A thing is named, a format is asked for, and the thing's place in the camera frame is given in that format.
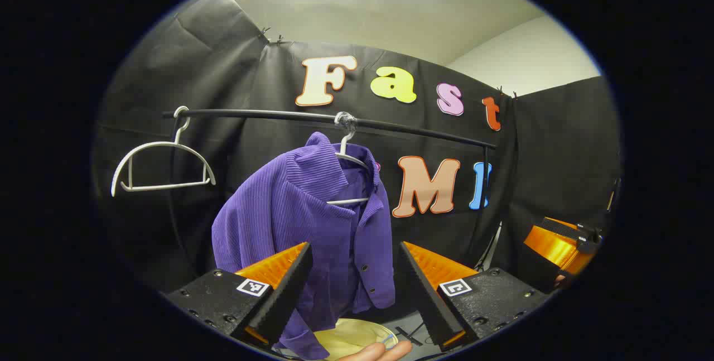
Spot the empty white plastic hanger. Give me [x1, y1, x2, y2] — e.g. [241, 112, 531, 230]
[110, 105, 217, 198]

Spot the black clothes rack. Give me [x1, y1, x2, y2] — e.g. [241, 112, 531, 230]
[162, 108, 498, 264]

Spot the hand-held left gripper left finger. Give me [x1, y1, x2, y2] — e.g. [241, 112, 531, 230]
[166, 242, 313, 350]

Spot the cream laundry hamper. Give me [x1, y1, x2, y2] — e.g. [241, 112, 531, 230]
[312, 318, 399, 361]

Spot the purple corduroy shirt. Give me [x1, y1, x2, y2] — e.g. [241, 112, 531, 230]
[211, 131, 397, 360]

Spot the black backdrop cloth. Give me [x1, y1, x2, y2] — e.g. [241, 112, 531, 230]
[92, 0, 623, 317]

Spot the white hanger holding shirt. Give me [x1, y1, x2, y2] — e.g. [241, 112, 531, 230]
[326, 113, 373, 206]

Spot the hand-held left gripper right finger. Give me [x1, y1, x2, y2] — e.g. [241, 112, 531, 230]
[398, 241, 550, 352]

